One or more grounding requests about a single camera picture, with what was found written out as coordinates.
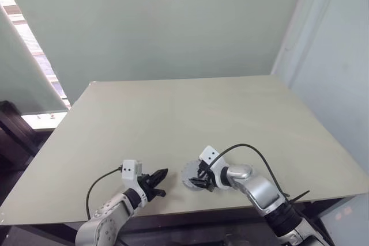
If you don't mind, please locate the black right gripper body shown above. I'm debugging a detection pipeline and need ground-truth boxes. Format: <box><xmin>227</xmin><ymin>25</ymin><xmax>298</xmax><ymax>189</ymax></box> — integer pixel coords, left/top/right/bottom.
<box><xmin>199</xmin><ymin>161</ymin><xmax>220</xmax><ymax>192</ymax></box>

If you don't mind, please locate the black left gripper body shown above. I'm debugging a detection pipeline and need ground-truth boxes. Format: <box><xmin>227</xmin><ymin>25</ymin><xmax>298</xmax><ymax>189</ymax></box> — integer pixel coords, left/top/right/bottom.
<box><xmin>137</xmin><ymin>172</ymin><xmax>156</xmax><ymax>200</ymax></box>

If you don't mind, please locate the grey round motor lid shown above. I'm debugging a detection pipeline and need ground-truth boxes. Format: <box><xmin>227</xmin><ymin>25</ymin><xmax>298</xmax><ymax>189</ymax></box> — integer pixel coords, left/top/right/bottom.
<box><xmin>180</xmin><ymin>160</ymin><xmax>203</xmax><ymax>186</ymax></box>

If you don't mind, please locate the dark wooden furniture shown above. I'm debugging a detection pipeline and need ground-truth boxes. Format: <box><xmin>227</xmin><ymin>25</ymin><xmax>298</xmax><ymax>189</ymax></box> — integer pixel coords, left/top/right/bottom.
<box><xmin>0</xmin><ymin>100</ymin><xmax>55</xmax><ymax>172</ymax></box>

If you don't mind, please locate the light grey box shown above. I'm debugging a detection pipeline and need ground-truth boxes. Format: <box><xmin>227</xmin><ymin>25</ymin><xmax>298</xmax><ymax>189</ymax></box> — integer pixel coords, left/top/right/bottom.
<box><xmin>319</xmin><ymin>196</ymin><xmax>369</xmax><ymax>246</ymax></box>

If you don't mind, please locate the pale window blind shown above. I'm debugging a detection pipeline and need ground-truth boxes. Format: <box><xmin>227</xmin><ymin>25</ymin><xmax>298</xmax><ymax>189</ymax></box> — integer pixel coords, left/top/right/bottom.
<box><xmin>0</xmin><ymin>6</ymin><xmax>69</xmax><ymax>116</ymax></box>

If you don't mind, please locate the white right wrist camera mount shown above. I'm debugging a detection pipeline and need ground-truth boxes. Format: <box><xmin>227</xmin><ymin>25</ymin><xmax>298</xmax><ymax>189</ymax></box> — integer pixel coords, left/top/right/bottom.
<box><xmin>198</xmin><ymin>145</ymin><xmax>231</xmax><ymax>191</ymax></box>

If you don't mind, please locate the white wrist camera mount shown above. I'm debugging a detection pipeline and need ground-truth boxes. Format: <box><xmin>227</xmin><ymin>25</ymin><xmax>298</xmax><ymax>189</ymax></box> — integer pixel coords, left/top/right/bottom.
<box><xmin>121</xmin><ymin>159</ymin><xmax>148</xmax><ymax>202</ymax></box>
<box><xmin>198</xmin><ymin>145</ymin><xmax>231</xmax><ymax>191</ymax></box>

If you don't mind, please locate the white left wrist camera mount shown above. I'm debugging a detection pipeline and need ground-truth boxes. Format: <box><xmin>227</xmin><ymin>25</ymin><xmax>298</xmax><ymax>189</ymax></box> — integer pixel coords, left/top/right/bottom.
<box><xmin>121</xmin><ymin>159</ymin><xmax>148</xmax><ymax>202</ymax></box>

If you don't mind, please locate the dark table frame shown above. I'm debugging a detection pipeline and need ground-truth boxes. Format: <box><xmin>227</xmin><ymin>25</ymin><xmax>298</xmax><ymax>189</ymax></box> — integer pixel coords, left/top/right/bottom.
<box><xmin>5</xmin><ymin>196</ymin><xmax>361</xmax><ymax>246</ymax></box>

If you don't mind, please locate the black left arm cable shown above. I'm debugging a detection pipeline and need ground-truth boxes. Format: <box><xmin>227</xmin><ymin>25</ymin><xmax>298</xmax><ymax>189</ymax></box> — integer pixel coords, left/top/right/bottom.
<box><xmin>85</xmin><ymin>165</ymin><xmax>123</xmax><ymax>219</ymax></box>

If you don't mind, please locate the black cable tie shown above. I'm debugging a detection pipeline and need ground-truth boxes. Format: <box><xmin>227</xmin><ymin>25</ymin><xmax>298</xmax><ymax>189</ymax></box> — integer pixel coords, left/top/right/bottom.
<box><xmin>285</xmin><ymin>190</ymin><xmax>311</xmax><ymax>202</ymax></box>

